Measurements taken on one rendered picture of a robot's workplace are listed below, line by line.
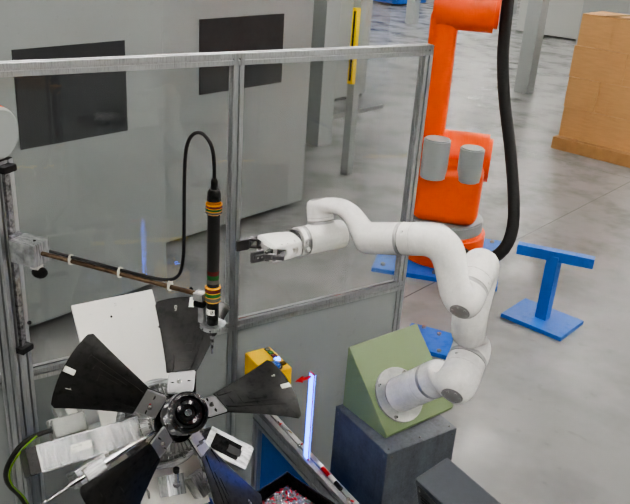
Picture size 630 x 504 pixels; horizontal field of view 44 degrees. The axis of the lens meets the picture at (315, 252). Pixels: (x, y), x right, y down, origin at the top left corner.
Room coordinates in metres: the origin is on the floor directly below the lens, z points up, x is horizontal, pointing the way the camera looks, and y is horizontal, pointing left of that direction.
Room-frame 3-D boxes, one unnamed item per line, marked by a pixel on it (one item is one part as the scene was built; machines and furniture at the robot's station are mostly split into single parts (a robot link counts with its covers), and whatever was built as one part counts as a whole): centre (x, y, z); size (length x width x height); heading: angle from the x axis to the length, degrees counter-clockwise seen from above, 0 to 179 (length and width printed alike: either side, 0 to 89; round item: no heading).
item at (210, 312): (1.89, 0.27, 1.65); 0.04 x 0.04 x 0.46
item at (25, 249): (2.11, 0.85, 1.54); 0.10 x 0.07 x 0.08; 69
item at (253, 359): (2.33, 0.14, 1.02); 0.16 x 0.10 x 0.11; 34
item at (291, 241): (2.01, 0.10, 1.65); 0.11 x 0.10 x 0.07; 124
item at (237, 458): (1.94, 0.24, 0.98); 0.20 x 0.16 x 0.20; 34
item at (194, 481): (1.87, 0.30, 0.91); 0.12 x 0.08 x 0.12; 34
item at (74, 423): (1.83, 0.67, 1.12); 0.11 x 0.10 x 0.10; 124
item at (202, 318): (1.89, 0.28, 1.49); 0.09 x 0.07 x 0.10; 69
